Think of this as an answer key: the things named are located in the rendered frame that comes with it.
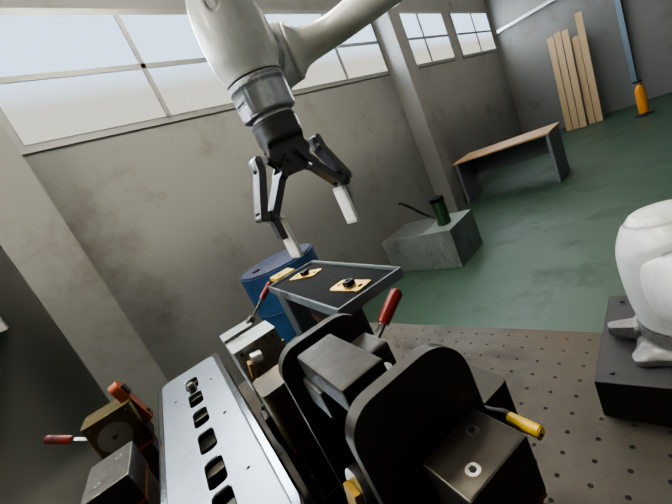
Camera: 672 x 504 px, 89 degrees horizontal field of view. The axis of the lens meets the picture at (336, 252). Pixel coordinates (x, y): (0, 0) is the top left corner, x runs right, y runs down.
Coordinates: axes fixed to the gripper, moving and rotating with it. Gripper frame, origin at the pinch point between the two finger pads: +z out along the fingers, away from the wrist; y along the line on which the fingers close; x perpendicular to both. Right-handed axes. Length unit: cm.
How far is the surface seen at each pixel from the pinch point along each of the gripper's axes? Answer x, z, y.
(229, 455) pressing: -11.5, 26.7, 29.1
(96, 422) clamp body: -52, 21, 46
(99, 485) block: -28, 24, 47
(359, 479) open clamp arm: 23.0, 16.6, 23.6
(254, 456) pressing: -6.2, 26.7, 26.6
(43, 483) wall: -221, 85, 103
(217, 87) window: -245, -113, -127
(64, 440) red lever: -57, 22, 53
